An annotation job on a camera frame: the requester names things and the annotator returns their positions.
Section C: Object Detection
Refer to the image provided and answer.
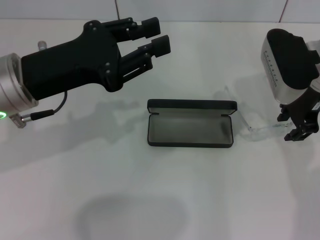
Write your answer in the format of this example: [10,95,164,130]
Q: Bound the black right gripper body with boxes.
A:
[279,87,320,127]

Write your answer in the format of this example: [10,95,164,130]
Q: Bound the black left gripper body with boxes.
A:
[21,19,124,101]

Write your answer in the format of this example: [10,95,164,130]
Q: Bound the clear white glasses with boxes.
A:
[214,86,293,141]

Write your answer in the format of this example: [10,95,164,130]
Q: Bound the black glasses case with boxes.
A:
[146,98,238,149]

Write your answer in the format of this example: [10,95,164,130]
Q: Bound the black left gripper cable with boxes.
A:
[9,91,68,129]

